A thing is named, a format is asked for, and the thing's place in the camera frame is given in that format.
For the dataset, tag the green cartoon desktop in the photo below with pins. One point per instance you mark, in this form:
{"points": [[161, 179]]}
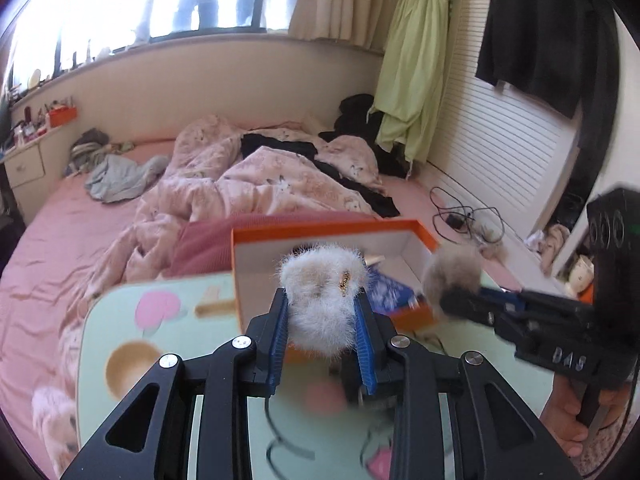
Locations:
{"points": [[115, 320]]}

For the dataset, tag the person's right hand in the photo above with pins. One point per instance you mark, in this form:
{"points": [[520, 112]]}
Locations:
{"points": [[560, 415]]}

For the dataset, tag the white mug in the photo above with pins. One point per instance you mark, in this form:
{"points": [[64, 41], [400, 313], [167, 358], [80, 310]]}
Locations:
{"points": [[580, 275]]}

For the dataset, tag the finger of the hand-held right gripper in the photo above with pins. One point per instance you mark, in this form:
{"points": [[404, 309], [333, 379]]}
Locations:
{"points": [[505, 297], [465, 307]]}

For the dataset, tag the beige curtain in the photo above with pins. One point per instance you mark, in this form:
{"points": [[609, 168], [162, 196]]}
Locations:
{"points": [[345, 0]]}

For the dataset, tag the tan fur pompom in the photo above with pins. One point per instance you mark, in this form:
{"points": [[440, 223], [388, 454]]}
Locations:
{"points": [[450, 272]]}

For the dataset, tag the pink floral blanket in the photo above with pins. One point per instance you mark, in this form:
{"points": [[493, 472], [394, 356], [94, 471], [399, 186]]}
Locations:
{"points": [[260, 180]]}

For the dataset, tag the blue tin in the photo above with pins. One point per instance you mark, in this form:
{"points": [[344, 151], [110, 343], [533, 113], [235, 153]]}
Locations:
{"points": [[390, 292]]}

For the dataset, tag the white shutter door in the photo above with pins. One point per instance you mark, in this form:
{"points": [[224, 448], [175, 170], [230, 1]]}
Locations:
{"points": [[500, 150]]}

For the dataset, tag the green hanging garment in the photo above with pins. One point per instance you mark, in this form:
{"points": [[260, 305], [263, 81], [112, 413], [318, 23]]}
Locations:
{"points": [[415, 70]]}

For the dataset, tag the small orange box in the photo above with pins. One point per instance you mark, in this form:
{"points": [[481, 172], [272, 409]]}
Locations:
{"points": [[62, 116]]}

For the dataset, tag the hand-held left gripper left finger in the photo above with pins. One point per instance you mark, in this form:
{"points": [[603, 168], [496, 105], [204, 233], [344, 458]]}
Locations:
{"points": [[274, 360]]}

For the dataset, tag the grey clothes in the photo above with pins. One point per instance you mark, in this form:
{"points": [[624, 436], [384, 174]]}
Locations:
{"points": [[122, 180]]}

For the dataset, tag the window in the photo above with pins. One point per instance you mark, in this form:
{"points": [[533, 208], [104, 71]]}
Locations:
{"points": [[100, 5]]}

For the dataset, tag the dark striped clothes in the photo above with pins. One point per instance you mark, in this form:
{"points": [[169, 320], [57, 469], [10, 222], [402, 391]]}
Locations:
{"points": [[87, 147]]}

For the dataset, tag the beige cloth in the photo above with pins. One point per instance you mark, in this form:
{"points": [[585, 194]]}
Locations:
{"points": [[552, 242]]}

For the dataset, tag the pink bed sheet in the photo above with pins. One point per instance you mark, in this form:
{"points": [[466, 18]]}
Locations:
{"points": [[60, 240]]}

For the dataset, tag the white fur pompom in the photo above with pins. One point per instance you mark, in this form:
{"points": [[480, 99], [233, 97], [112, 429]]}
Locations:
{"points": [[320, 280]]}

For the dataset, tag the black clothes pile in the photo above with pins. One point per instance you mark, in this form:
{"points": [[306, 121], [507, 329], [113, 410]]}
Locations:
{"points": [[355, 110]]}

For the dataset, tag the white nightstand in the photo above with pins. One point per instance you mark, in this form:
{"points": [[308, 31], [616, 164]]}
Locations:
{"points": [[25, 170]]}

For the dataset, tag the orange cardboard box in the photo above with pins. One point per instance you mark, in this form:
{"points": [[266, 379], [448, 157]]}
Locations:
{"points": [[260, 280]]}

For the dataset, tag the black hanging garment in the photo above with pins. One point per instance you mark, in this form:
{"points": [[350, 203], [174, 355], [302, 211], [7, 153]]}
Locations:
{"points": [[540, 30]]}

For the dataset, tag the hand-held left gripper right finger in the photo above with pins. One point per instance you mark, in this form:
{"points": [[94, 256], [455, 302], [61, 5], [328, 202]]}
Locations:
{"points": [[365, 360]]}

